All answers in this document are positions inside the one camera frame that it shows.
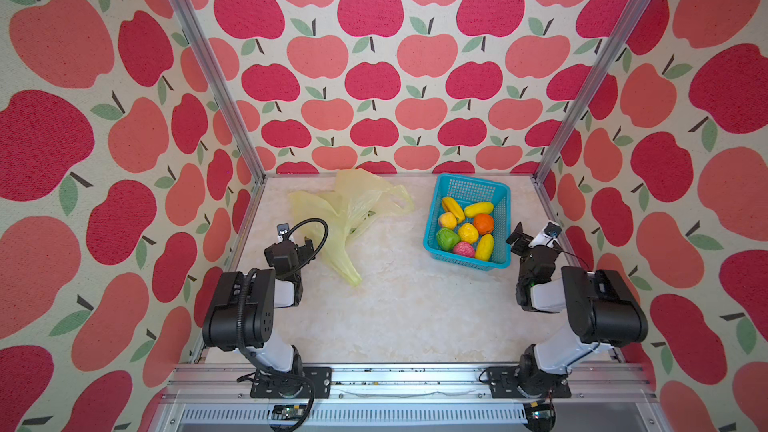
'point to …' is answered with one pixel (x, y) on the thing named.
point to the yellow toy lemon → (485, 247)
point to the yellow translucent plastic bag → (359, 197)
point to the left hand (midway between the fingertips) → (295, 241)
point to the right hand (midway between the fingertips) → (541, 231)
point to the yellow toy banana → (475, 209)
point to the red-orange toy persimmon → (484, 223)
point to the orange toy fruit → (448, 220)
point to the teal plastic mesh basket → (453, 187)
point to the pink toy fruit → (464, 248)
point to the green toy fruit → (447, 239)
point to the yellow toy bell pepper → (468, 233)
